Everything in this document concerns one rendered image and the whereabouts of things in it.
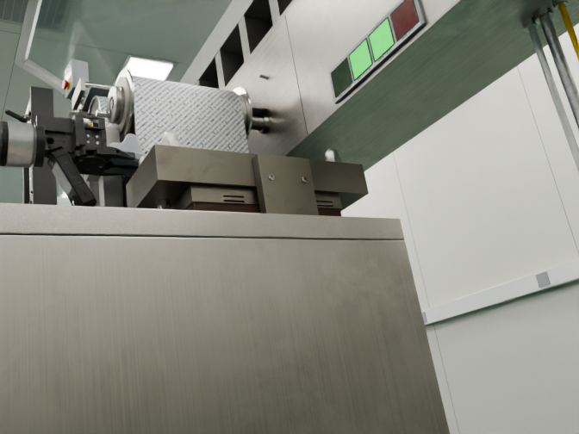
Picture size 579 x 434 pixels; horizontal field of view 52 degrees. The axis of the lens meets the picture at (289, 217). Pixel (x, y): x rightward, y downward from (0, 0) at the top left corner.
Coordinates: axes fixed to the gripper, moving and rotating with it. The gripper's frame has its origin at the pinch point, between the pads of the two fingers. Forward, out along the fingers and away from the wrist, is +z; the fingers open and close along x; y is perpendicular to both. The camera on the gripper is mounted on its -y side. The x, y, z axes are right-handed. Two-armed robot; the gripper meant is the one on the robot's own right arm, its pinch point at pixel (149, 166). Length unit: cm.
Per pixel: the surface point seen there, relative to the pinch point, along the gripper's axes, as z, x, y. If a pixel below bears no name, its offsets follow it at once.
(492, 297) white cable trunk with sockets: 258, 143, 1
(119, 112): -3.7, 3.8, 13.1
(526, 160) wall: 263, 97, 71
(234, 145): 18.4, -0.3, 6.1
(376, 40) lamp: 29.8, -34.8, 10.2
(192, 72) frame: 31, 42, 53
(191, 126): 9.4, -0.3, 9.6
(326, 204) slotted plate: 24.6, -18.9, -14.1
